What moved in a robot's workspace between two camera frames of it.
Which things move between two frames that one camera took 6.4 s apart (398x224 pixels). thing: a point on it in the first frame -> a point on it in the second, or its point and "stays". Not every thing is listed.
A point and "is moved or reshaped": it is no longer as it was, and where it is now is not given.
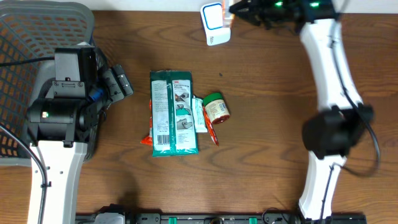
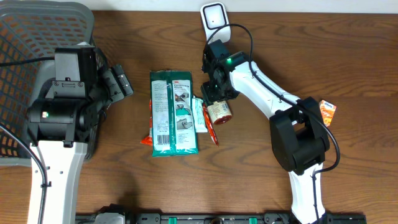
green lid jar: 216,107 stays
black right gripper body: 259,15 -> 214,92
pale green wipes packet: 199,115 stays
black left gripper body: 116,85 stays
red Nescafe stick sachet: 209,126 stays
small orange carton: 227,15 is moved or reshaped
